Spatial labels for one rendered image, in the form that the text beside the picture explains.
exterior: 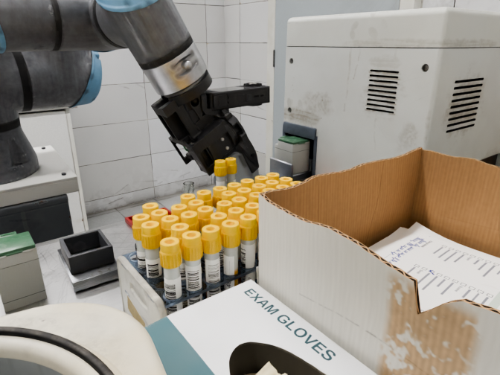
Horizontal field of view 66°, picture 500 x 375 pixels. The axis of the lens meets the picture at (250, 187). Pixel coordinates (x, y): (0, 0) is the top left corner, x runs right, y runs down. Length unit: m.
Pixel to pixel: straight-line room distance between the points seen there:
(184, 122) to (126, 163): 2.43
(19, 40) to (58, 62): 0.25
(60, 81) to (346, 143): 0.51
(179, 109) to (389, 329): 0.37
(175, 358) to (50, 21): 0.41
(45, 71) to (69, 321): 0.59
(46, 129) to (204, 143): 1.64
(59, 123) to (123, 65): 0.88
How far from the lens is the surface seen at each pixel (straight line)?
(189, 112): 0.54
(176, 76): 0.50
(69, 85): 0.80
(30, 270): 0.47
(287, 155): 0.66
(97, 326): 0.24
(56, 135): 2.14
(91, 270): 0.49
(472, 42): 0.59
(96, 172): 2.90
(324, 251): 0.27
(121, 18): 0.49
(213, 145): 0.54
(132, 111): 2.90
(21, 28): 0.54
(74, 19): 0.55
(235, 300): 0.32
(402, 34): 0.56
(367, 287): 0.26
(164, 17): 0.49
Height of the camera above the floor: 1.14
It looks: 20 degrees down
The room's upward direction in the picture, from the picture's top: straight up
